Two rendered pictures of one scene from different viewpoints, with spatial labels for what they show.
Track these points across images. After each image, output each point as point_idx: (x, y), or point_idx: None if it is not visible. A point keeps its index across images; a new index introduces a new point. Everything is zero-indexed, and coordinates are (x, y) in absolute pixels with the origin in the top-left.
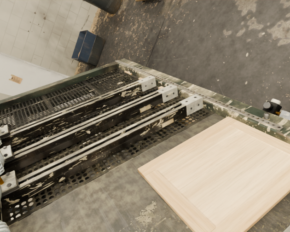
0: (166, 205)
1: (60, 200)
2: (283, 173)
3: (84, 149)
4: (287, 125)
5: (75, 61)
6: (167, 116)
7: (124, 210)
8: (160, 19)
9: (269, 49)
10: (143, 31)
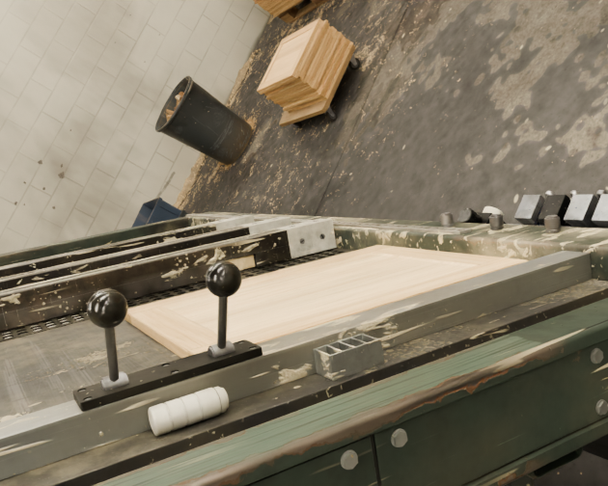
0: (152, 341)
1: None
2: (428, 281)
3: (20, 287)
4: (483, 229)
5: None
6: (236, 245)
7: (59, 355)
8: (332, 157)
9: (563, 178)
10: (293, 188)
